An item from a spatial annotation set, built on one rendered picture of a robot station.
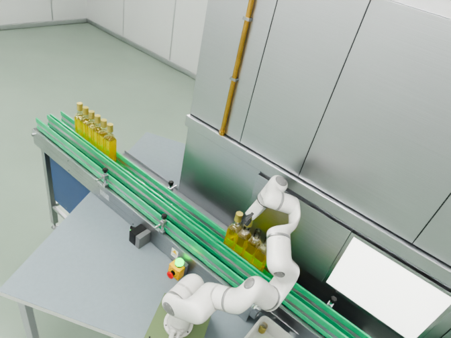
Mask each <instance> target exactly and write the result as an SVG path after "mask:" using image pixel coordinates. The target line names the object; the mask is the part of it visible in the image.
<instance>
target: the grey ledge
mask: <svg viewBox="0 0 451 338"><path fill-rule="evenodd" d="M121 155H123V156H124V157H126V158H127V159H128V160H130V161H131V162H133V163H134V164H135V165H136V166H138V167H139V168H141V169H142V170H143V171H145V172H146V173H147V174H149V175H151V177H153V178H154V179H156V180H157V181H159V182H160V183H161V184H163V185H164V186H165V187H169V184H168V180H166V179H165V178H163V177H162V176H161V175H159V174H158V173H156V172H155V171H153V170H152V169H151V168H149V167H148V166H147V165H145V164H144V163H143V162H141V161H139V159H137V158H135V157H134V156H133V155H131V154H130V153H129V152H127V151H126V150H125V152H124V153H122V154H121ZM173 192H174V193H175V194H176V195H178V196H179V197H181V198H182V199H183V200H184V201H186V202H187V203H189V204H190V205H191V206H192V207H194V208H196V209H197V210H198V211H199V212H201V213H202V214H204V215H205V216H206V217H208V218H209V219H211V220H212V221H213V222H214V223H216V224H217V225H219V226H220V227H221V228H222V229H224V230H226V231H227V229H228V226H226V225H225V224H223V223H222V222H221V221H219V220H218V219H216V218H215V217H214V216H213V215H211V214H209V213H208V212H207V211H206V210H204V209H202V208H201V207H200V206H199V205H197V204H196V203H194V202H193V201H192V200H190V199H189V198H187V197H186V196H185V195H183V194H182V193H181V192H179V191H178V188H177V187H175V188H174V189H173Z"/></svg>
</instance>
